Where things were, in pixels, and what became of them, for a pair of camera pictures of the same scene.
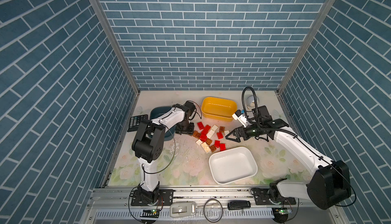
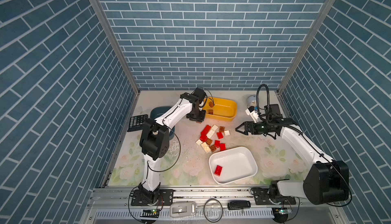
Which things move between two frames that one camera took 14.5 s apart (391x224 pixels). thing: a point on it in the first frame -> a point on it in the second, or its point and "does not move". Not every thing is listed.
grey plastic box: x=178 y=209 does not move
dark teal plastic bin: x=156 y=111 does not move
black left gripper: x=190 y=131 -> x=201 y=118
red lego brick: x=200 y=125 -> x=218 y=170
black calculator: x=135 y=122 does not move
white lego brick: x=212 y=131 does not move
